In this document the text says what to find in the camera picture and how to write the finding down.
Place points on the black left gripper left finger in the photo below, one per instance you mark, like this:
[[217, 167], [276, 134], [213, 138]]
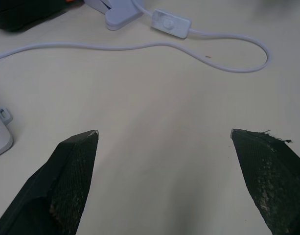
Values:
[[66, 181]]

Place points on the white inline cord switch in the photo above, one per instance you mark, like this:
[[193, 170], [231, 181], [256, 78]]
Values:
[[170, 23]]

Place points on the white lamp clamp base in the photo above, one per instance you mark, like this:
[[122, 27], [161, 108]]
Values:
[[115, 12]]

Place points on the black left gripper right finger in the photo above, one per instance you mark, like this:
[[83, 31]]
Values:
[[267, 176]]

